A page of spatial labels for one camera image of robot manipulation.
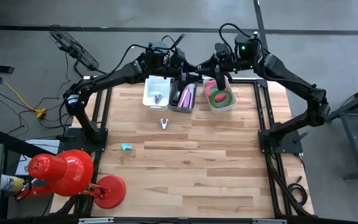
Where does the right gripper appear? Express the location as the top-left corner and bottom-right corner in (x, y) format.
(197, 54), (234, 90)

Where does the pink tape roll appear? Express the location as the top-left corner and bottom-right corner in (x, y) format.
(206, 80), (229, 103)

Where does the green tape roll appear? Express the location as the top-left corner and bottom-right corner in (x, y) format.
(209, 88), (234, 109)

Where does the pink and white stapler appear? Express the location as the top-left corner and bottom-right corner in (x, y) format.
(178, 83), (196, 110)

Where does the white plastic bin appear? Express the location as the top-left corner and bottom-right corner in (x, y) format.
(203, 77), (237, 114)
(142, 75), (172, 112)

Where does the grey plastic bin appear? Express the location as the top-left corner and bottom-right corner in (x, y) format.
(168, 79), (198, 114)

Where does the red desk lamp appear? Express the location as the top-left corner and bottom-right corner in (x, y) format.
(27, 149), (127, 210)

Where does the white printed sheet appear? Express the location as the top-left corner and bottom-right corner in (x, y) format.
(15, 139), (61, 177)

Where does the yellow and white spray bottle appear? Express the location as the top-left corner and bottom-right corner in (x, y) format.
(0, 174), (25, 193)

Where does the black aluminium rig frame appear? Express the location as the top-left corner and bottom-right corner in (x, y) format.
(50, 76), (315, 224)

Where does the black wire mesh tray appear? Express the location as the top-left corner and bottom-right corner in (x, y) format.
(48, 24), (101, 72)

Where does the coiled black cable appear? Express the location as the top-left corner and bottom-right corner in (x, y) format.
(286, 175), (309, 208)

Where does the yellow extension cable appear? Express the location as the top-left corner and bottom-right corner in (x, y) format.
(0, 64), (48, 119)

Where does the silver aluminium bracket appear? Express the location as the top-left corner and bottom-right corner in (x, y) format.
(252, 218), (288, 224)
(78, 217), (114, 224)

